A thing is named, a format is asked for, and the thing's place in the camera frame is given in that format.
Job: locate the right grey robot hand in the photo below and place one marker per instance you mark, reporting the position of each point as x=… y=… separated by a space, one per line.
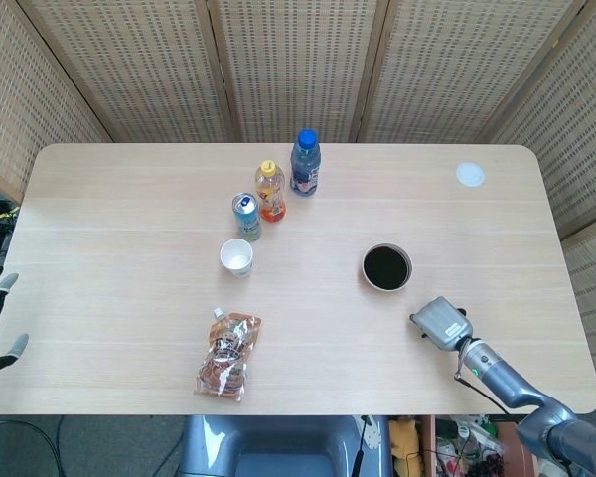
x=442 y=323

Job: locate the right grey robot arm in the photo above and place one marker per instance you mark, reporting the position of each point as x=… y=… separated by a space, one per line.
x=501 y=377

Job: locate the white cup of dark liquid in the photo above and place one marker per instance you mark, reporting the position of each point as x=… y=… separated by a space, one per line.
x=386 y=268

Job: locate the yellow plush toy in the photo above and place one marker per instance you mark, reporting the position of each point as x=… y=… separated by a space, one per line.
x=404 y=442

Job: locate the brown wooden crate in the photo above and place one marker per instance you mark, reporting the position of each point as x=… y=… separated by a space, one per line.
x=514 y=442

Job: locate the white round table grommet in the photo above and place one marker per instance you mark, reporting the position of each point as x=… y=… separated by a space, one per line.
x=471 y=175

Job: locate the grey robot torso base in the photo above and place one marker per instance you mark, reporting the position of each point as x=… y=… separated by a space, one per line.
x=278 y=447

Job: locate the blue-capped blue drink bottle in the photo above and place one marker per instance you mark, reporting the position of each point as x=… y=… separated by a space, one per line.
x=305 y=166

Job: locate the white paper cup blue flower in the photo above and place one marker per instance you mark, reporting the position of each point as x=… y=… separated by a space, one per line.
x=236 y=259

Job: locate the yellow-capped orange drink bottle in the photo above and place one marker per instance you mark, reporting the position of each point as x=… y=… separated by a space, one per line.
x=271 y=191

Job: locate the brown spout drink pouch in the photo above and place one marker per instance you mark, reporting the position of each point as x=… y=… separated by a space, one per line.
x=227 y=355

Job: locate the light blue drink can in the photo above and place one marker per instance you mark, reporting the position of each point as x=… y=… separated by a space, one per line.
x=248 y=221

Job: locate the woven wooden folding screen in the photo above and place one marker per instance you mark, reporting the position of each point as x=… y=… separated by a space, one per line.
x=288 y=69

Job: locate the white perforated bracket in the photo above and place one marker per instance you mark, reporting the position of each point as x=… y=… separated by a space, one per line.
x=370 y=433

